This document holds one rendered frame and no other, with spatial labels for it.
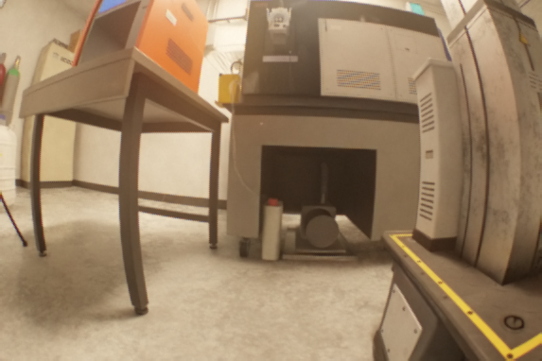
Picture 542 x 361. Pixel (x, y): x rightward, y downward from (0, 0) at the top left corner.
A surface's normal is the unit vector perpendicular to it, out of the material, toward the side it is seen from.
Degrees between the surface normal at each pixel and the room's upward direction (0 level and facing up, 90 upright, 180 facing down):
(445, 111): 90
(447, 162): 90
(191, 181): 90
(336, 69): 90
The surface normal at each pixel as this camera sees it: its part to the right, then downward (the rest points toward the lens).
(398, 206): -0.11, -0.05
